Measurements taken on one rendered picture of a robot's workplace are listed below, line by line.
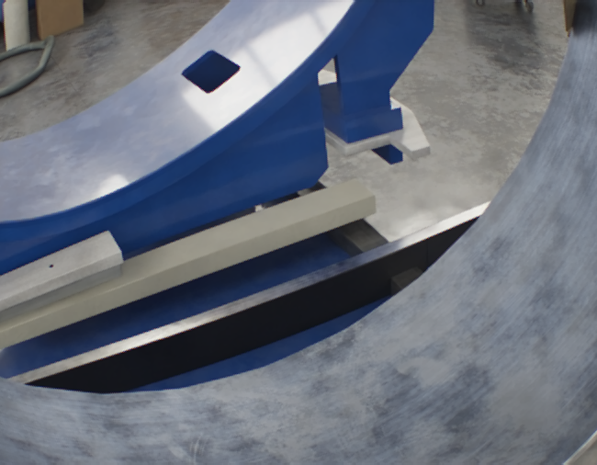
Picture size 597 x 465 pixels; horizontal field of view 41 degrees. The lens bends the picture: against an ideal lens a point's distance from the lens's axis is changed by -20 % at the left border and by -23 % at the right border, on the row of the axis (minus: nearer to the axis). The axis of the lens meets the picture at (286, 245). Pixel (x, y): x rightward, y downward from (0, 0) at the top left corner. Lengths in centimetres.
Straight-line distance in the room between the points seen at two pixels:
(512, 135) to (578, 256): 352
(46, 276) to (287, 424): 130
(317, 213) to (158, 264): 52
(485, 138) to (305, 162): 215
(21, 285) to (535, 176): 163
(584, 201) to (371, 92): 155
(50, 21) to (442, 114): 432
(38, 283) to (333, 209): 103
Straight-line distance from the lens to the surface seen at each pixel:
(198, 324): 271
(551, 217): 184
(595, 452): 168
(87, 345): 296
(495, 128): 530
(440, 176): 473
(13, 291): 277
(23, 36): 848
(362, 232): 316
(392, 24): 316
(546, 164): 191
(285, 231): 303
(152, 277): 290
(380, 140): 322
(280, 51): 310
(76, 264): 280
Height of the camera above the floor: 234
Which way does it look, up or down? 33 degrees down
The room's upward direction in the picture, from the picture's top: 6 degrees counter-clockwise
